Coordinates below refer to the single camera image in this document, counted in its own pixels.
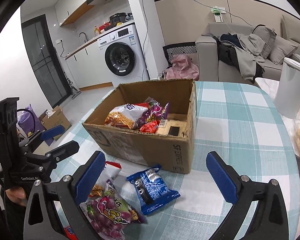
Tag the dark glass door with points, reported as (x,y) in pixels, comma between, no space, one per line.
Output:
(44,60)

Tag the pile of grey clothes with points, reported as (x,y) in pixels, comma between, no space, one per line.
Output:
(244,53)

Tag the orange red snack bag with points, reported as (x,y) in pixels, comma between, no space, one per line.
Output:
(69,233)

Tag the purple grape candy bag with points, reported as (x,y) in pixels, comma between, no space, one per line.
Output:
(108,213)

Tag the purple snack bag in box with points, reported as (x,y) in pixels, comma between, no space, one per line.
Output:
(155,112)

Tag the orange white noodle snack bag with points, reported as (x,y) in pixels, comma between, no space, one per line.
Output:
(125,116)

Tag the teal plaid tablecloth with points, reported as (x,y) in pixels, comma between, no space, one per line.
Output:
(238,121)

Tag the pink cloth bundle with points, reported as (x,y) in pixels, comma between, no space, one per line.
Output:
(182,68)

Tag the white front-load washing machine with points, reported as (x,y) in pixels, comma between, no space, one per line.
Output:
(123,55)

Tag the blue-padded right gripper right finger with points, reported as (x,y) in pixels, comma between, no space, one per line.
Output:
(269,221)

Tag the grey sofa cushion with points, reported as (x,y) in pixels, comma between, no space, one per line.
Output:
(282,48)

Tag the white kitchen counter cabinets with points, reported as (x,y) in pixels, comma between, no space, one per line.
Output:
(87,64)

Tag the red white snack bag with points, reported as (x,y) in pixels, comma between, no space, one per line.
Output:
(110,172)

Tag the purple plastic bag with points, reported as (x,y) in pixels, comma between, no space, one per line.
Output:
(29,122)

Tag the white cylindrical kettle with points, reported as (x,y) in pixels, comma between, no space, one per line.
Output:
(287,99)

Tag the small cardboard box on floor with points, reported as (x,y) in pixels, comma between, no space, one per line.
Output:
(53,118)

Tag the grey fabric sofa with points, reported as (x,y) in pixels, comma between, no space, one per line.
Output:
(211,69)

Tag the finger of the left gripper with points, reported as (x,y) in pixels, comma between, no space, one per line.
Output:
(54,156)
(31,143)

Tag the brown cardboard box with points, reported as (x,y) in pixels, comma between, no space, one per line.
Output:
(150,129)

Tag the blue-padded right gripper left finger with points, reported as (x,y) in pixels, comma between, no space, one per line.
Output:
(41,218)

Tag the blue cookie packet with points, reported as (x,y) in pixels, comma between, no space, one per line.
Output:
(153,193)

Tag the person's left hand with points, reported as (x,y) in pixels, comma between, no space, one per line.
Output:
(17,195)

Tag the black patterned chair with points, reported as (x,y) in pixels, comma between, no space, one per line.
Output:
(184,48)

